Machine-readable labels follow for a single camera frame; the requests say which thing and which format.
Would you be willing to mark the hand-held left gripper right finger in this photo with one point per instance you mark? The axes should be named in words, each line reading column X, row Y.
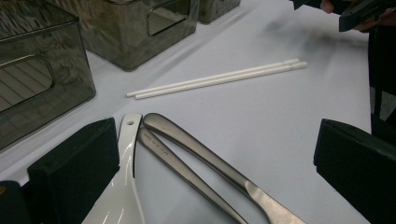
column 361, row 168

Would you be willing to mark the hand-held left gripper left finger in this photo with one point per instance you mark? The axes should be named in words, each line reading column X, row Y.
column 71, row 174

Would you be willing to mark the white ceramic spoon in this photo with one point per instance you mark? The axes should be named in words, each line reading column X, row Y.
column 124, row 193

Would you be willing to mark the smoky transparent plastic bin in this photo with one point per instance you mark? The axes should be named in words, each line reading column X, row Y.
column 124, row 40
column 218, row 9
column 46, row 40

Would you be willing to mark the stainless steel fork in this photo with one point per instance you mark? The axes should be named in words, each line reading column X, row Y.
column 174, row 165

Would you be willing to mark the white chopstick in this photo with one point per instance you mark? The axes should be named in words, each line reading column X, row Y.
column 213, row 77
column 221, row 81

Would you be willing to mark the stainless steel knife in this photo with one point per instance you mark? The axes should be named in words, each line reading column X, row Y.
column 202, row 152

